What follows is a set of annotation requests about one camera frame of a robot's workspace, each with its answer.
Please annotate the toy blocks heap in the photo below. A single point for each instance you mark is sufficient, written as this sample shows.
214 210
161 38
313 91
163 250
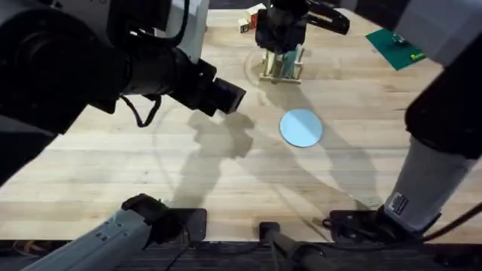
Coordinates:
248 20

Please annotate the teal plate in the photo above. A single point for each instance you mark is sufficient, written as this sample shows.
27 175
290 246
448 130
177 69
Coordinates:
290 64

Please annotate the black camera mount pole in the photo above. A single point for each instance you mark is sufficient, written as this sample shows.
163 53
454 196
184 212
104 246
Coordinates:
286 244

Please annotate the small wooden peg rack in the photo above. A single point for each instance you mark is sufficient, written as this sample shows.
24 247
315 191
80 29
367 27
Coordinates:
280 78

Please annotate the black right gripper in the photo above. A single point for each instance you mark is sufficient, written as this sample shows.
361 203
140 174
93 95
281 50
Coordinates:
280 26

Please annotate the left wrist upright plate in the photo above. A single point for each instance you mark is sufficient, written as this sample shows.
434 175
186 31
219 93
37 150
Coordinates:
196 34

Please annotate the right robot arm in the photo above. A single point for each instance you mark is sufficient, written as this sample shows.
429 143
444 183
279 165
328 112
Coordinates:
425 188

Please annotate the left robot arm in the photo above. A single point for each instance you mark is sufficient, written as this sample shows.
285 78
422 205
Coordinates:
56 67

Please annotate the green board with blocks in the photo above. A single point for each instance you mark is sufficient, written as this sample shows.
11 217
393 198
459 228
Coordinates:
391 52

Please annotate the light blue round plate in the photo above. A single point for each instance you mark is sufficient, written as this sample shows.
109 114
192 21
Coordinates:
301 128

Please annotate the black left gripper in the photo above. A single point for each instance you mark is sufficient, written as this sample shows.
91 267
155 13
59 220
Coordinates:
169 75

